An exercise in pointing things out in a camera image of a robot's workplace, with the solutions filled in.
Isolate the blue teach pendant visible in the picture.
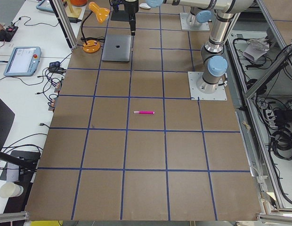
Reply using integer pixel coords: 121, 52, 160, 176
36, 0, 54, 13
3, 47, 41, 77

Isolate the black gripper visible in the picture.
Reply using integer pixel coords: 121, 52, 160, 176
124, 0, 138, 36

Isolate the black mousepad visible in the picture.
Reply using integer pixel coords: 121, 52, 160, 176
111, 10, 129, 22

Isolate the white paper cup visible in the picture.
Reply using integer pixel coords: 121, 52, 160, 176
0, 182, 24, 198

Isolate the black power adapter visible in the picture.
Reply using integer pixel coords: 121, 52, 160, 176
68, 16, 82, 24

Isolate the black monitor stand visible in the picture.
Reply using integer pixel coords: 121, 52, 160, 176
0, 99, 41, 182

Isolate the grey closed laptop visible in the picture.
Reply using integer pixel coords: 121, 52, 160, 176
102, 34, 131, 62

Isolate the pink highlighter pen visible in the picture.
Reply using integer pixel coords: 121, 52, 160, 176
133, 111, 155, 114

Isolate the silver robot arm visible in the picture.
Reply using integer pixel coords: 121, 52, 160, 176
146, 0, 253, 94

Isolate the orange cylindrical container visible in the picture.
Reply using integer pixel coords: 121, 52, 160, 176
70, 0, 87, 7

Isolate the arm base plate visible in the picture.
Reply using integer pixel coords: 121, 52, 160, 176
187, 72, 227, 101
180, 12, 211, 32

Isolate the orange desk lamp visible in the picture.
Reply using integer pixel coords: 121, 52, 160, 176
80, 1, 111, 53

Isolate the wooden stand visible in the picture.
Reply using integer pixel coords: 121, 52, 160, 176
65, 0, 82, 18

